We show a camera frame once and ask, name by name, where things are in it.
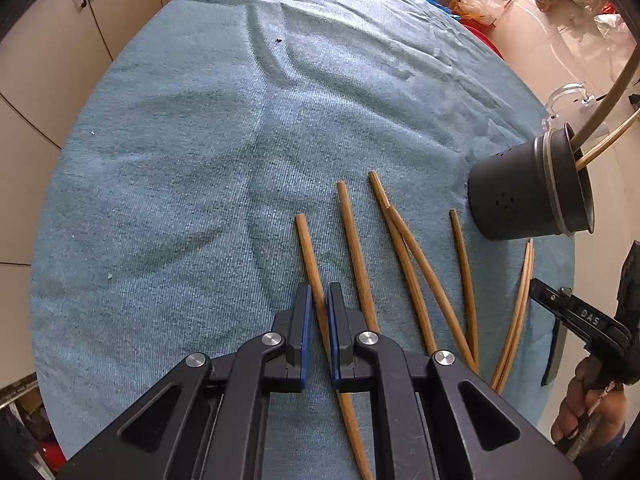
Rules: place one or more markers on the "beige kitchen cabinet row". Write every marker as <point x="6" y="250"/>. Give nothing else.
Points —
<point x="50" y="60"/>

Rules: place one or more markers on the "clear plastic bag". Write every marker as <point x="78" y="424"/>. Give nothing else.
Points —
<point x="615" y="30"/>

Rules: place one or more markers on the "person's right hand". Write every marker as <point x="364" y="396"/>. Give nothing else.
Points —
<point x="575" y="420"/>

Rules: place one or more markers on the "orange plastic bag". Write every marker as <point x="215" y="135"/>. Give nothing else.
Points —
<point x="475" y="5"/>

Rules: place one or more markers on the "dark grey utensil cup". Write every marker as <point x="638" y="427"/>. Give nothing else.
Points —
<point x="515" y="190"/>

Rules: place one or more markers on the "blue towel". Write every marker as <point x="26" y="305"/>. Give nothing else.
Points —
<point x="200" y="160"/>

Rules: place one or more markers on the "glass pitcher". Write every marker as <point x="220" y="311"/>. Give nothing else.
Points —
<point x="567" y="105"/>

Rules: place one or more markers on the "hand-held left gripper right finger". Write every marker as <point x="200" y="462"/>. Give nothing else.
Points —
<point x="334" y="355"/>

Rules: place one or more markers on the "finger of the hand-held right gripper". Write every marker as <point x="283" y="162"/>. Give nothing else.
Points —
<point x="585" y="316"/>

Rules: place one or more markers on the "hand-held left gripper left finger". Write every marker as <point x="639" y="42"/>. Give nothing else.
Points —
<point x="302" y="340"/>

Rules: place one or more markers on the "red basin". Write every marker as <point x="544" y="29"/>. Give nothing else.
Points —
<point x="482" y="40"/>

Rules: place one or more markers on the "bunch of wooden chopsticks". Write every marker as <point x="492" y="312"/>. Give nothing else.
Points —
<point x="350" y="227"/>

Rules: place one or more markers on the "wooden chopstick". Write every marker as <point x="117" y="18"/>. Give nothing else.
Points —
<point x="307" y="250"/>
<point x="607" y="142"/>
<point x="602" y="109"/>

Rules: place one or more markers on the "black phone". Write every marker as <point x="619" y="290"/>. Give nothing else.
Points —
<point x="552" y="355"/>

